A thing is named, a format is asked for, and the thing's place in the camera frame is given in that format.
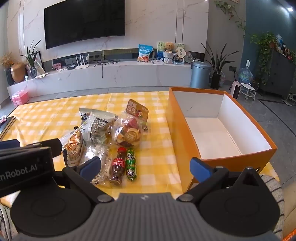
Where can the pink storage box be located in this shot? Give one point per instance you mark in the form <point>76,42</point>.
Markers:
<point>20,98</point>

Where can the glass vase with green plant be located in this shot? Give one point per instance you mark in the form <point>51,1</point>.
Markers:
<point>33,71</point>

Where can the small pink white heater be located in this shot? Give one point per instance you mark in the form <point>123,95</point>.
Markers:
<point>236,90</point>

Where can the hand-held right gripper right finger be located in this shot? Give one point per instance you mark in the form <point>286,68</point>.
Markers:
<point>200,168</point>

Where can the blue snack bag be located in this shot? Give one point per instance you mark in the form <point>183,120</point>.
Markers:
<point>145,53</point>

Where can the white marble media console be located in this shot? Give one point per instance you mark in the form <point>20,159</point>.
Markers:
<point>127,76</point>

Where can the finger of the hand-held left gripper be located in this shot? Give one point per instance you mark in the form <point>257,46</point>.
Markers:
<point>56,146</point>
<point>9,144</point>

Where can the white grey seed snack bag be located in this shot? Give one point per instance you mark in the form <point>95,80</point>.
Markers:
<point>97,127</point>

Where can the white wifi router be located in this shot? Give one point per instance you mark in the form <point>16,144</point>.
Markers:
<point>82,66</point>

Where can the grey metal trash can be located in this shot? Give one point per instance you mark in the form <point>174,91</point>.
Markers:
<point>200,75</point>

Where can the brown teddy bear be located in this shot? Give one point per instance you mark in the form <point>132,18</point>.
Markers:
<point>169,47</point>

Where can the small cola bottle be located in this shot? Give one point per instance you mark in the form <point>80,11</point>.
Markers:
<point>116,169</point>

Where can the orange cardboard box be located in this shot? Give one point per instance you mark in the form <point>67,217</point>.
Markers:
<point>180,129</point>

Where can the black vase with dried flowers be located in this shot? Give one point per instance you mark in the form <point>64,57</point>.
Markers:
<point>9,78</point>

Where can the black wall television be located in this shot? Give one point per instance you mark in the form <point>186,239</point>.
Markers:
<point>83,20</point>

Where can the long-leaf potted plant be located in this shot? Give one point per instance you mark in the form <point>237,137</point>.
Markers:
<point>216,80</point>

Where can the green snack tube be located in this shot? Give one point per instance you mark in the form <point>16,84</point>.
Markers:
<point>131,166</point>

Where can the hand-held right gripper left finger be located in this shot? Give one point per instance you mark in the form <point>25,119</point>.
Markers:
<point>91,165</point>

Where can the teddy bear with box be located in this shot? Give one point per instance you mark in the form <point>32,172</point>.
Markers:
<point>160,49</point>

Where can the hanging wall vine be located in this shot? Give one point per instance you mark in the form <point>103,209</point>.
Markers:
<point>229,8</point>

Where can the grey striped cloth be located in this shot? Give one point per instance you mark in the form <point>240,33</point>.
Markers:
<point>274,192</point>

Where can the grey drawer cabinet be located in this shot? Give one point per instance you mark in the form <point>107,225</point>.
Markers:
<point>279,74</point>

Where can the trailing ivy plant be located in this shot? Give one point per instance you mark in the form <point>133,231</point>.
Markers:
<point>263,44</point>

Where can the long white snack packet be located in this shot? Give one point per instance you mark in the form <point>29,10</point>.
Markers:
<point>103,157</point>

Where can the round paper fan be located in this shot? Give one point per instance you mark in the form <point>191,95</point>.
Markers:
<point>180,52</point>

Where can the yellow checkered tablecloth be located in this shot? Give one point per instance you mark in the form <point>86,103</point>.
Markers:
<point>57,111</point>

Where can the crab print chips bag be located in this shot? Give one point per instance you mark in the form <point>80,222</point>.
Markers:
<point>74,146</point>

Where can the blue water jug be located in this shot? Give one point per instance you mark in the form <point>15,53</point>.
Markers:
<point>245,75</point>

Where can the clear mixed dried fruit bag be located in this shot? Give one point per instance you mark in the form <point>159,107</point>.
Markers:
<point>127,136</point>

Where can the white round stool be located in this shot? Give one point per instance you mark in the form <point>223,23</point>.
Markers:
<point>248,88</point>

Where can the bronze round vase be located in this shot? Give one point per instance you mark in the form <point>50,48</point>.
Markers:
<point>18,73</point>

